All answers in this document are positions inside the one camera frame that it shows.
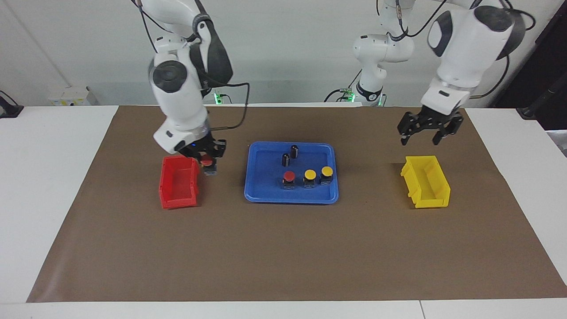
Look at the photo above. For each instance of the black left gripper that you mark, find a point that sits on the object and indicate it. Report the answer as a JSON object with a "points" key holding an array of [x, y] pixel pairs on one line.
{"points": [[429, 118]]}

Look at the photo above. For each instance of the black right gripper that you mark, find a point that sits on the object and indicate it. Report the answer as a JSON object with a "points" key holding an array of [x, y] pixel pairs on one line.
{"points": [[197, 148]]}

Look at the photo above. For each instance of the red push button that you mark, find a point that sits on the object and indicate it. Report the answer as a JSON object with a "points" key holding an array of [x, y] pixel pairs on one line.
{"points": [[289, 176], [208, 162]]}

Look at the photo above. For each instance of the yellow push button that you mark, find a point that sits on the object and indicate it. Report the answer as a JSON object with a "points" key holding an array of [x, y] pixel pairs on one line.
{"points": [[310, 175], [327, 171]]}

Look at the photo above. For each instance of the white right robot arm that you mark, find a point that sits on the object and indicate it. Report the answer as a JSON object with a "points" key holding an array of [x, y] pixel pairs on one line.
{"points": [[177, 97]]}

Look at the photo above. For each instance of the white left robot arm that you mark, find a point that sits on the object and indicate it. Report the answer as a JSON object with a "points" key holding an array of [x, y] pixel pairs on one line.
{"points": [[460, 48]]}

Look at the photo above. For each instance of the red storage bin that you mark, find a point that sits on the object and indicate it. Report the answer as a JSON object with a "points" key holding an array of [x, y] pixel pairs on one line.
{"points": [[177, 201]]}

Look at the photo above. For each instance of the yellow storage bin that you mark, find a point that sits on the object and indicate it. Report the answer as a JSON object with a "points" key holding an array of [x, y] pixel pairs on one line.
{"points": [[432, 195]]}

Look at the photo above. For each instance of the blue plastic tray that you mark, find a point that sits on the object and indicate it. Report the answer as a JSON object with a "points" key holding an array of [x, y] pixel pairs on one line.
{"points": [[266, 190]]}

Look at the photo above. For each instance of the black cylindrical capacitor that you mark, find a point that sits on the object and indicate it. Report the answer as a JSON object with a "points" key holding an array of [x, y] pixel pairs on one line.
{"points": [[286, 160], [294, 151]]}

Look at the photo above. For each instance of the black stand pole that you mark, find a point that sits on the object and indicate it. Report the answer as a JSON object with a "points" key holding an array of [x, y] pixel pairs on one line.
{"points": [[538, 104]]}

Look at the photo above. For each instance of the brown table mat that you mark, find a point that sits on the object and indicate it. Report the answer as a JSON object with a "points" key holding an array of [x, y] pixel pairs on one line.
{"points": [[283, 248]]}

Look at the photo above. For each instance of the black clamp object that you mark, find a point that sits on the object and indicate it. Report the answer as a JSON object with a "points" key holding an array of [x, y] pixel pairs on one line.
{"points": [[9, 108]]}

